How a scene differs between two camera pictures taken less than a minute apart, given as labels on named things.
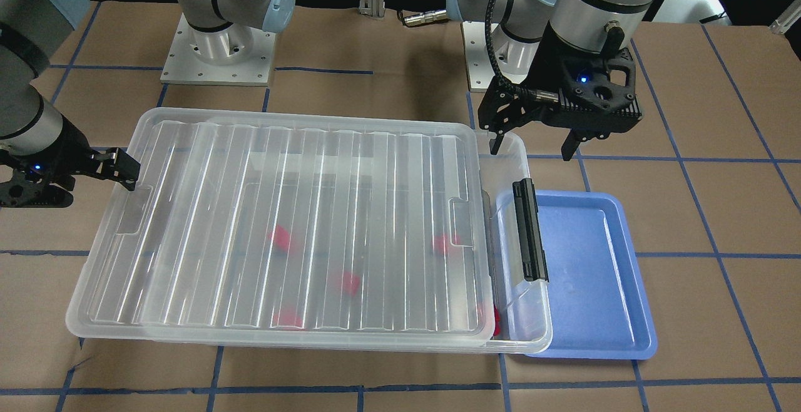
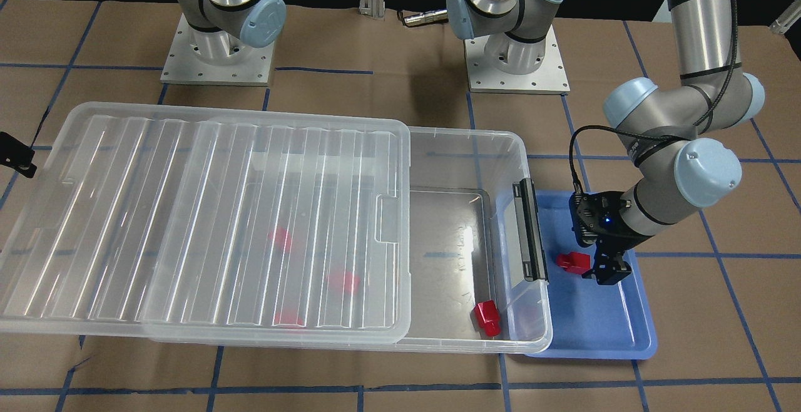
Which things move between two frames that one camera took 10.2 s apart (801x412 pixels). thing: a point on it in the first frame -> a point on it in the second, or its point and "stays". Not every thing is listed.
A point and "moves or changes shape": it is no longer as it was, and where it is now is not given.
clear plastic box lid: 289,227 moves or changes shape
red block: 497,320 -> 574,262
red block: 287,320 stays
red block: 442,243 -> 487,315
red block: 280,236 stays
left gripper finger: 569,146 -> 609,269
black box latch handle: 533,257 stays
